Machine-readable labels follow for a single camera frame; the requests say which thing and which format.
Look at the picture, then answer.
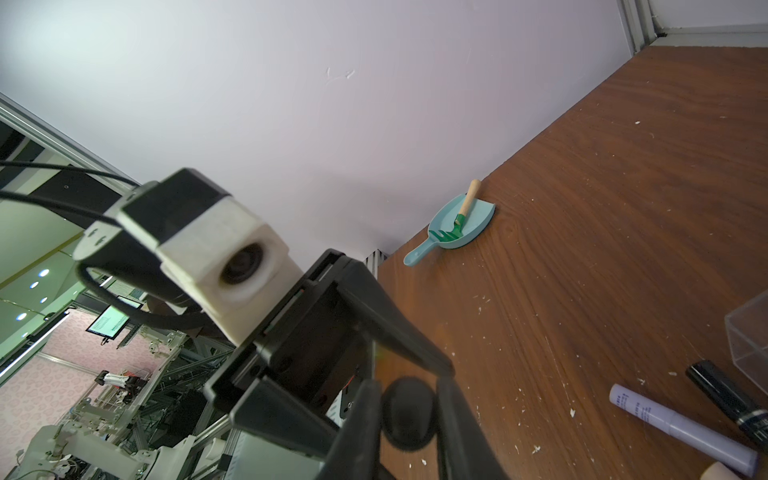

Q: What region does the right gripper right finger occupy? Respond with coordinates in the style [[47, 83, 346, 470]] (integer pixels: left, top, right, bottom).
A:
[[436, 377, 509, 479]]

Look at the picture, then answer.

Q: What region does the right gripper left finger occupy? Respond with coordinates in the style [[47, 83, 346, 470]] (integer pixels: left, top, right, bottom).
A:
[[317, 380, 382, 480]]

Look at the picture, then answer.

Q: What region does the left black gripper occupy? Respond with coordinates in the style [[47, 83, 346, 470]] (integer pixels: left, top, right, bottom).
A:
[[204, 249, 455, 459]]

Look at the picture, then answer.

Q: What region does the black lipstick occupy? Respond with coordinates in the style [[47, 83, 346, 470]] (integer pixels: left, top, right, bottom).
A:
[[685, 360, 767, 454], [381, 377, 438, 452]]

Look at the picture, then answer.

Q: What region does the clear acrylic lipstick organizer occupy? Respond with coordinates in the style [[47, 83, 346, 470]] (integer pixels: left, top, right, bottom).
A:
[[725, 291, 768, 393]]

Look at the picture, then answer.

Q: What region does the peach lip gloss tube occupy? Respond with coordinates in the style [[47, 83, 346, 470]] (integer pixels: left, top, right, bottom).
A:
[[699, 462, 740, 480]]

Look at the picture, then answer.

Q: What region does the lilac lip tube left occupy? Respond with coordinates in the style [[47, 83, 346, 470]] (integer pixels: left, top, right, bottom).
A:
[[609, 384, 759, 478]]

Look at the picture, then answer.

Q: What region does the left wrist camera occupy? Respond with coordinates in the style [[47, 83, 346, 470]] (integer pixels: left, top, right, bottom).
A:
[[73, 169, 302, 346]]

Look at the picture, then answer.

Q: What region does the green rake wooden handle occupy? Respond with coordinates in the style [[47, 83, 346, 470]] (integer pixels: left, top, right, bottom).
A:
[[428, 179, 481, 243]]

